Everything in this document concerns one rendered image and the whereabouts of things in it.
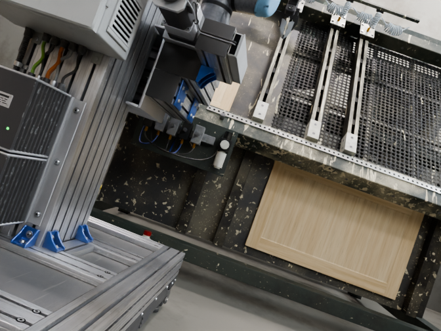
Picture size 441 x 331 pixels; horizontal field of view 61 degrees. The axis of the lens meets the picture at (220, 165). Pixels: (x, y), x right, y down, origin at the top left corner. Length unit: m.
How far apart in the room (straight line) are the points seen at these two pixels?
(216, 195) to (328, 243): 0.69
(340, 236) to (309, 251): 0.20
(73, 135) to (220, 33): 0.48
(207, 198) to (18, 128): 1.42
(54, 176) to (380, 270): 1.86
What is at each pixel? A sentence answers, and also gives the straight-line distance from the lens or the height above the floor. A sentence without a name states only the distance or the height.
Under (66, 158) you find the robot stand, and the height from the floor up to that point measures 0.47.
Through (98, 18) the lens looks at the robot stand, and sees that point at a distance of 0.90.
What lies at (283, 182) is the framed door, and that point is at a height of 0.66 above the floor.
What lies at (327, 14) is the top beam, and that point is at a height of 1.85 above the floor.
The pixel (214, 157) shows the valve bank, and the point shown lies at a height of 0.65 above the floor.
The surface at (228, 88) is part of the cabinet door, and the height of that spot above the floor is 1.05.
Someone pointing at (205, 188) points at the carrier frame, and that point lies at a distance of 2.19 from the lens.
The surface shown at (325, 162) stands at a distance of 2.00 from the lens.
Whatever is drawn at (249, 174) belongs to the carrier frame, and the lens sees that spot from 2.19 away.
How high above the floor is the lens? 0.56
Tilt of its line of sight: 2 degrees up
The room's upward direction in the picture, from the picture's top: 20 degrees clockwise
